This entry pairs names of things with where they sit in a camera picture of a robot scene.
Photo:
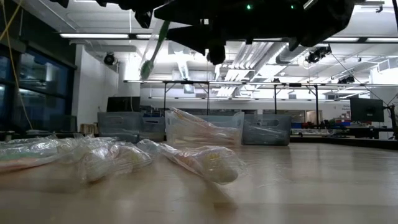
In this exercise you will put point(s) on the pile of bagged toothbrushes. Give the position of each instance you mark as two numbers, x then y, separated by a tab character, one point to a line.
217	171

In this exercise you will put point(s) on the black metal frame stand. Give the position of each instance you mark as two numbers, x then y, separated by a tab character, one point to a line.
186	82
295	84

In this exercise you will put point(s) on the black hanging camera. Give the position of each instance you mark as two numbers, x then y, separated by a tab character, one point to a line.
317	55
109	59

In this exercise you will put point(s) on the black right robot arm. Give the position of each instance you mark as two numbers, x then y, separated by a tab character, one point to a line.
311	18

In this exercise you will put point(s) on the clear plastic bin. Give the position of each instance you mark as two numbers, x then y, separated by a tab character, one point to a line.
230	124

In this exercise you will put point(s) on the dark glass window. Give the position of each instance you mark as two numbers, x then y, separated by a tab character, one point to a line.
40	105

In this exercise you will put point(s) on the black monitor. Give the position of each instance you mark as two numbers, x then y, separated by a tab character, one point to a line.
122	104
367	109

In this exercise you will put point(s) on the dark translucent grey bin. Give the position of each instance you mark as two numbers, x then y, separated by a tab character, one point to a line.
118	127
267	130

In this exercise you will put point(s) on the black rig light bar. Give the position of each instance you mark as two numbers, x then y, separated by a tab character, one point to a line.
93	36

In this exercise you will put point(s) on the green white toothbrush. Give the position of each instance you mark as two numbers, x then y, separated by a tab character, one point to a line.
31	143
267	137
146	69
25	154

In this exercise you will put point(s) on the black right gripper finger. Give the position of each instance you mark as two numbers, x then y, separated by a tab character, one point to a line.
186	14
202	37

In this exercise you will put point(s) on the wooden shelf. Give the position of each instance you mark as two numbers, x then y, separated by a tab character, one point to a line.
88	128

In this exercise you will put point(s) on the cluttered background workbench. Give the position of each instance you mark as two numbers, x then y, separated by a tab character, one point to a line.
311	130

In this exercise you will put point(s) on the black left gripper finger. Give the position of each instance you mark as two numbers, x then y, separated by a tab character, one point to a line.
144	18

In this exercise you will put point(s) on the black aluminium table frame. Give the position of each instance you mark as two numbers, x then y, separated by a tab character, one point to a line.
342	143

